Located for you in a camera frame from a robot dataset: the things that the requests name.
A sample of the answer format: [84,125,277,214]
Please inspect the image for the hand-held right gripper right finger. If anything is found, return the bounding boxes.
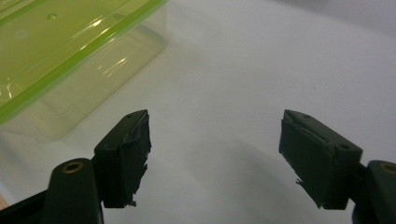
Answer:
[278,108,364,210]

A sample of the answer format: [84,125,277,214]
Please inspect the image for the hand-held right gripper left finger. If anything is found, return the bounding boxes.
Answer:
[92,108,152,209]

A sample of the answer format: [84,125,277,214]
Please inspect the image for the clear plastic container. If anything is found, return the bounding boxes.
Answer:
[0,3,169,144]

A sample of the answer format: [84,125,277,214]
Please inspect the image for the green-rimmed clear container lid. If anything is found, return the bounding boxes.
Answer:
[0,0,170,125]

